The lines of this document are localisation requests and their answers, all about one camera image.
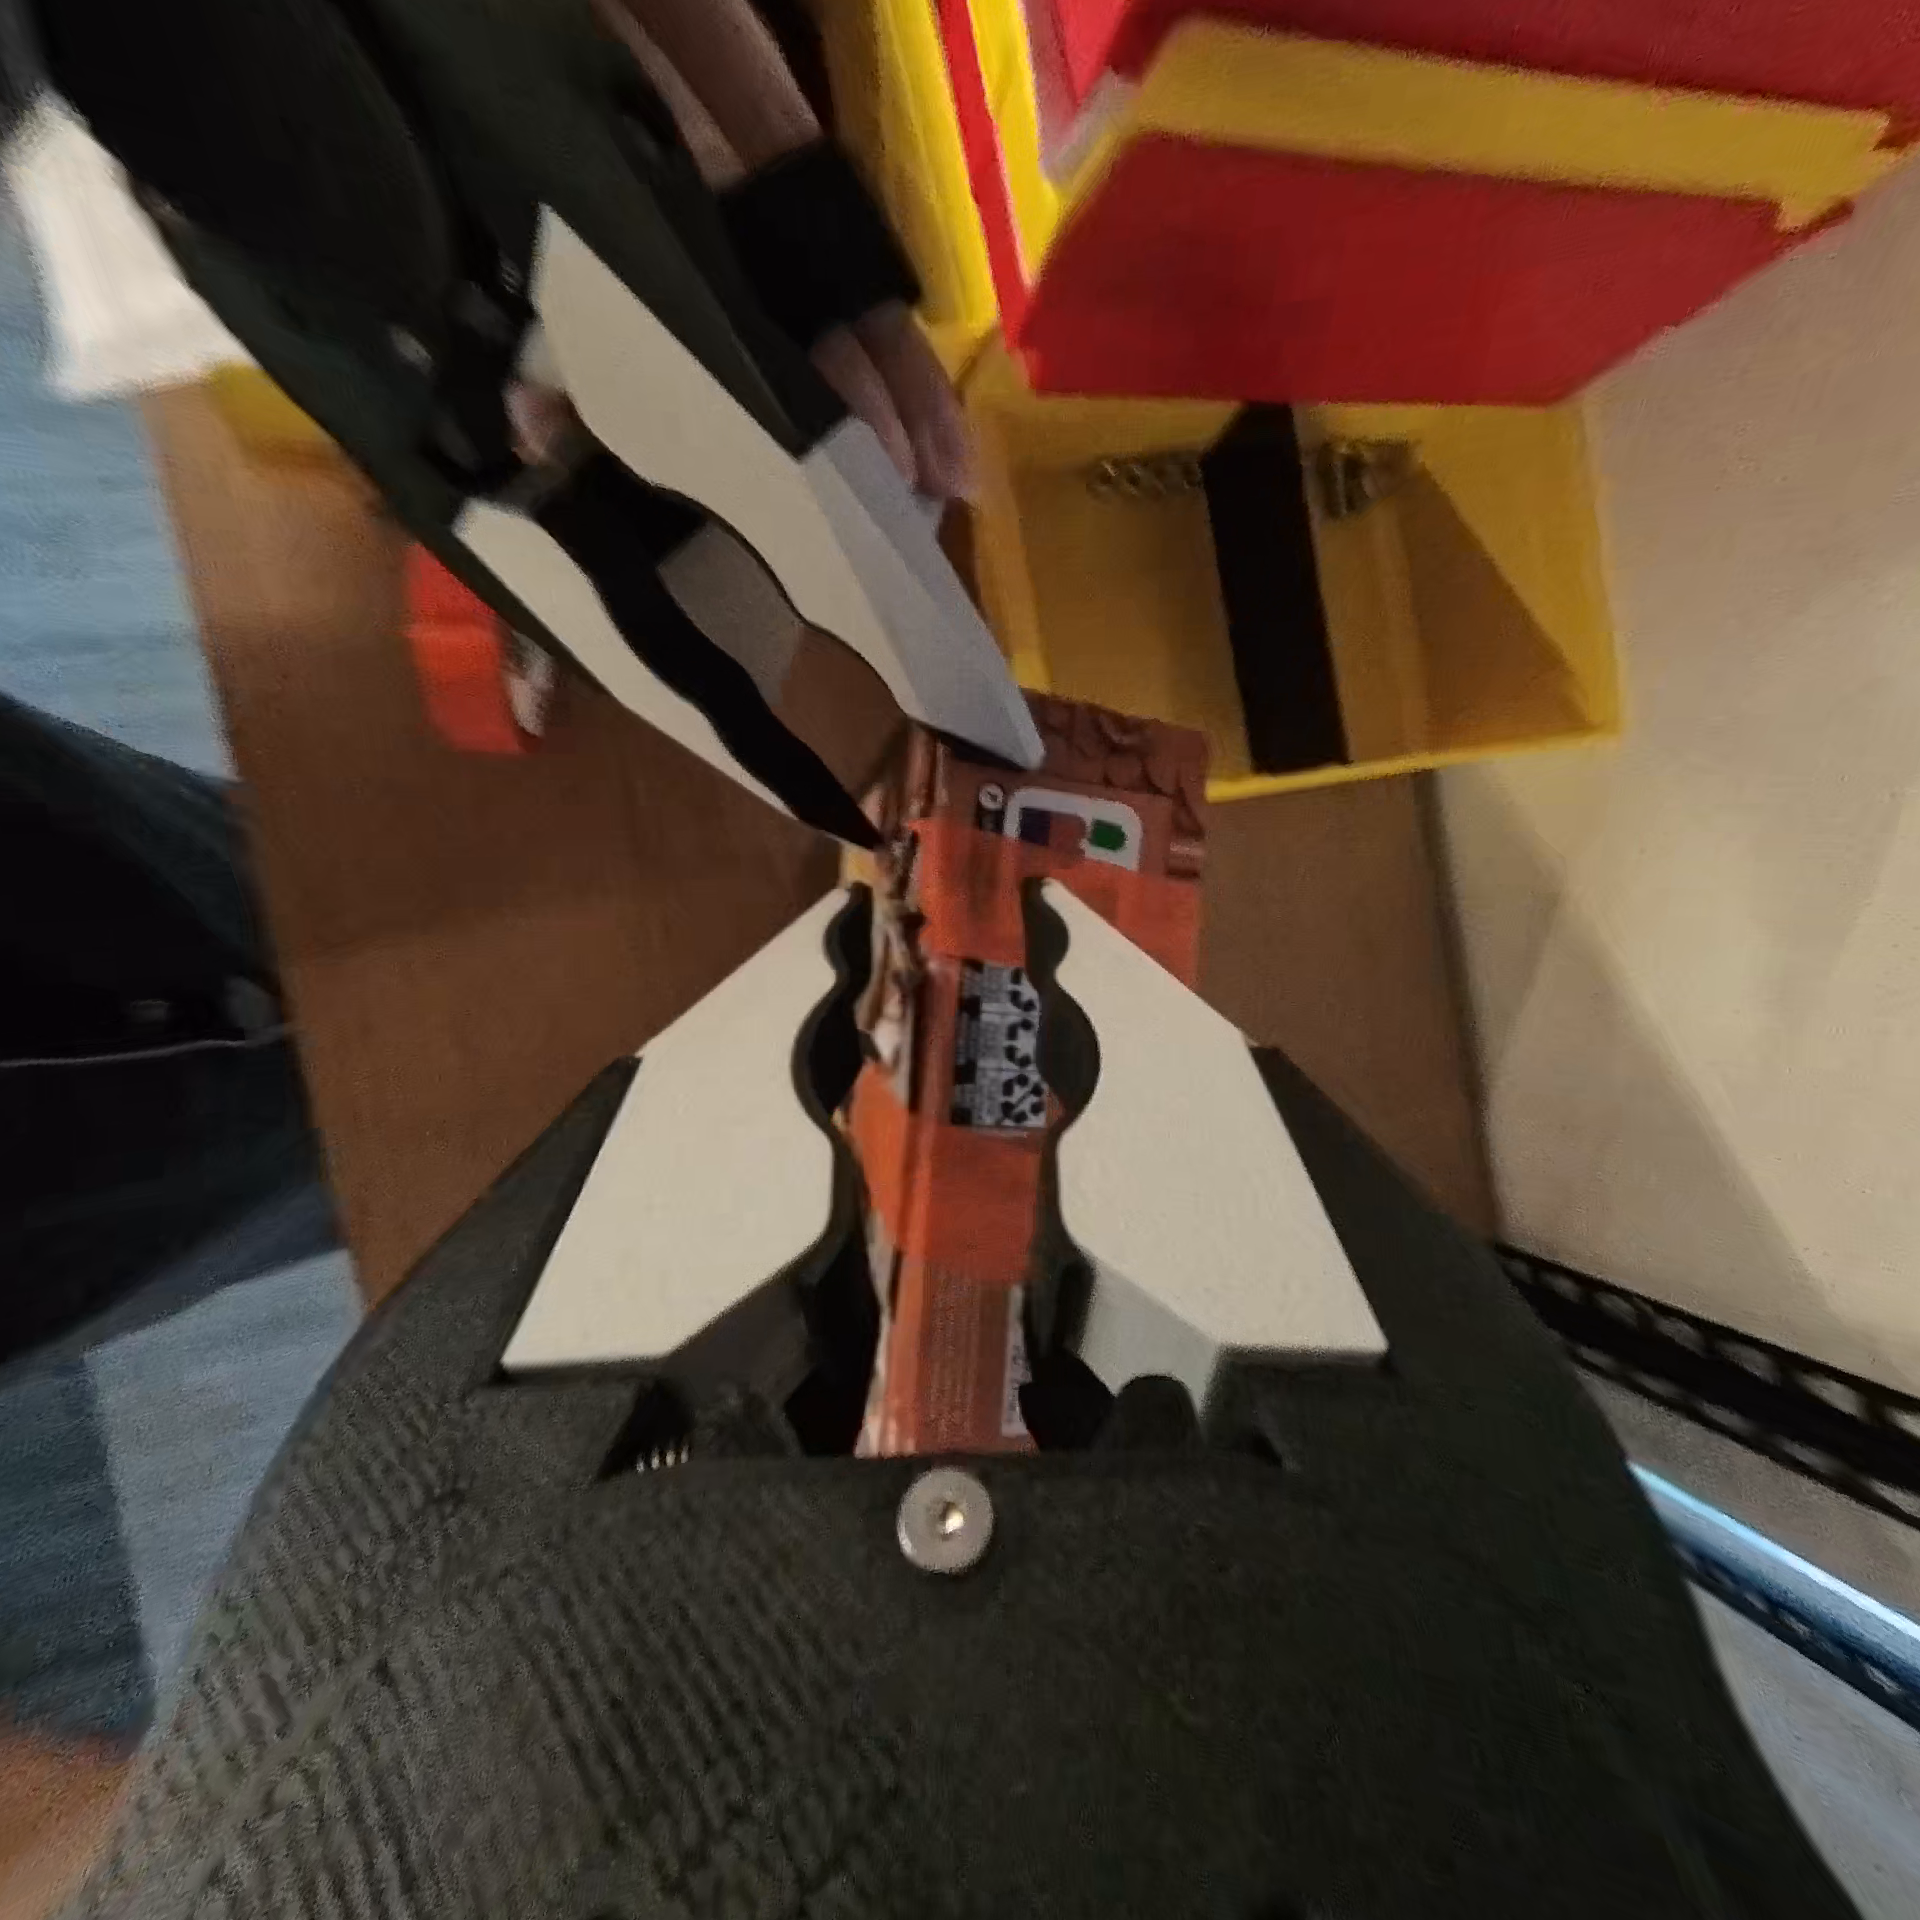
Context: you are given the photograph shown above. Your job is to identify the black bin divider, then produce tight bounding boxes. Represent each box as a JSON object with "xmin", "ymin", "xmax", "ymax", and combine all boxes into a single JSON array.
[{"xmin": 1199, "ymin": 403, "xmax": 1346, "ymax": 776}]

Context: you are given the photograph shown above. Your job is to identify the silver metal upright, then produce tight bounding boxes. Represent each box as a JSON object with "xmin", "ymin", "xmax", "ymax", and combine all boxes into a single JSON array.
[{"xmin": 1628, "ymin": 1462, "xmax": 1920, "ymax": 1741}]

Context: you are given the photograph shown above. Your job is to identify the black perforated rack frame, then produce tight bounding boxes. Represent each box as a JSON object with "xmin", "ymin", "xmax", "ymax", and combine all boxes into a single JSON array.
[{"xmin": 1499, "ymin": 1241, "xmax": 1920, "ymax": 1517}]

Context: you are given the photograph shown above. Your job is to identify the pile of brass screws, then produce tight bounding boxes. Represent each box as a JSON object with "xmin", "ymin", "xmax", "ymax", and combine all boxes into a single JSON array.
[{"xmin": 1083, "ymin": 440, "xmax": 1419, "ymax": 505}]

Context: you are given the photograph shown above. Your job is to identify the person's left forearm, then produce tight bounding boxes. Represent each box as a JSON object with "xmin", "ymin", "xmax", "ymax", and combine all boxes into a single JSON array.
[{"xmin": 615, "ymin": 0, "xmax": 841, "ymax": 167}]

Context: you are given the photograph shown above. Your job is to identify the red plastic bin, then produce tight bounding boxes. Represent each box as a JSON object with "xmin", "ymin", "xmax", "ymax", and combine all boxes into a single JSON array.
[
  {"xmin": 1020, "ymin": 133, "xmax": 1825, "ymax": 408},
  {"xmin": 1035, "ymin": 0, "xmax": 1920, "ymax": 115}
]

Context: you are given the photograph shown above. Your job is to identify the orchid print toy box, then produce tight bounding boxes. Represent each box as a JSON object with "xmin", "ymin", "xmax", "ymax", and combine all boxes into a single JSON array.
[{"xmin": 839, "ymin": 692, "xmax": 1214, "ymax": 1461}]

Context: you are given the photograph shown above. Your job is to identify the person's left hand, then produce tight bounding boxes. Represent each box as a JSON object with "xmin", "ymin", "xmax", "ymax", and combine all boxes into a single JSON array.
[{"xmin": 719, "ymin": 141, "xmax": 980, "ymax": 507}]

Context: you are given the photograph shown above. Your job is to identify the orange tape roll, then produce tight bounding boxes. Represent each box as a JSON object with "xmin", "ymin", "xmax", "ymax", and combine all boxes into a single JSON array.
[{"xmin": 403, "ymin": 544, "xmax": 554, "ymax": 752}]

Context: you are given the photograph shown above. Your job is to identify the yellow bin with black divider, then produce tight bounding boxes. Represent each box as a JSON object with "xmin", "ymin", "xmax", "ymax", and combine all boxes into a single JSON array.
[{"xmin": 961, "ymin": 321, "xmax": 1626, "ymax": 784}]

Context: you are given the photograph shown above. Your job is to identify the wooden desk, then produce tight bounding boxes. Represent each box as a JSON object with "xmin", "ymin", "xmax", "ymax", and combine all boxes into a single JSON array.
[{"xmin": 151, "ymin": 375, "xmax": 1501, "ymax": 1308}]

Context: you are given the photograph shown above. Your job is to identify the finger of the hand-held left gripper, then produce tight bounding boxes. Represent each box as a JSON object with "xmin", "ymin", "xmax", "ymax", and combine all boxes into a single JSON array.
[
  {"xmin": 447, "ymin": 496, "xmax": 890, "ymax": 847},
  {"xmin": 516, "ymin": 200, "xmax": 1052, "ymax": 771}
]

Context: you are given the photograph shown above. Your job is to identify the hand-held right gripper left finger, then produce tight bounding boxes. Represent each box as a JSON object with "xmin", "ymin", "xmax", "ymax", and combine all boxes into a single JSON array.
[{"xmin": 499, "ymin": 881, "xmax": 905, "ymax": 1414}]

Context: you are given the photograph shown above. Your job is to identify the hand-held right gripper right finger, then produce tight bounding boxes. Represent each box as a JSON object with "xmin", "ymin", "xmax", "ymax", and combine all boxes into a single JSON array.
[{"xmin": 1023, "ymin": 878, "xmax": 1393, "ymax": 1445}]

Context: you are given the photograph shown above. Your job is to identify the person's dark pants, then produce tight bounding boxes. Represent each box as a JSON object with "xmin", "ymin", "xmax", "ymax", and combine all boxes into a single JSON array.
[{"xmin": 0, "ymin": 697, "xmax": 338, "ymax": 1359}]

